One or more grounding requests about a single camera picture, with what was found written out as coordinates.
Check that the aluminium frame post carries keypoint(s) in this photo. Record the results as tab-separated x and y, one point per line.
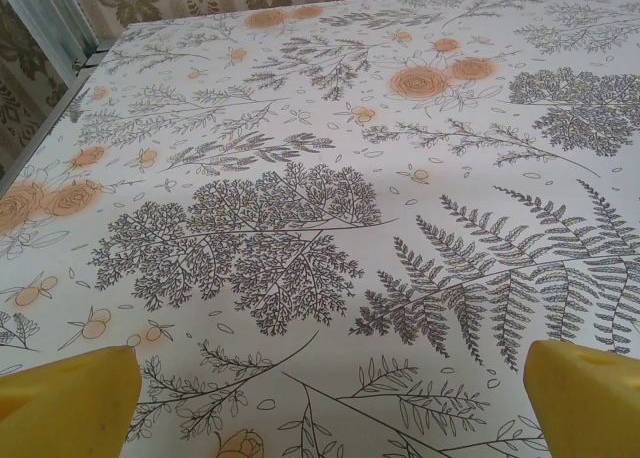
55	13

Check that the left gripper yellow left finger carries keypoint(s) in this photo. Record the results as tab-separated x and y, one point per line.
70	408

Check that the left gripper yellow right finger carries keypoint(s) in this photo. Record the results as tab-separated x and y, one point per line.
585	408

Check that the aluminium table side rail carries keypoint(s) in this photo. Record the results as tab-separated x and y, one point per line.
50	110

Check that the floral print tablecloth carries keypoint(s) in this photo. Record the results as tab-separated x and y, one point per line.
350	178

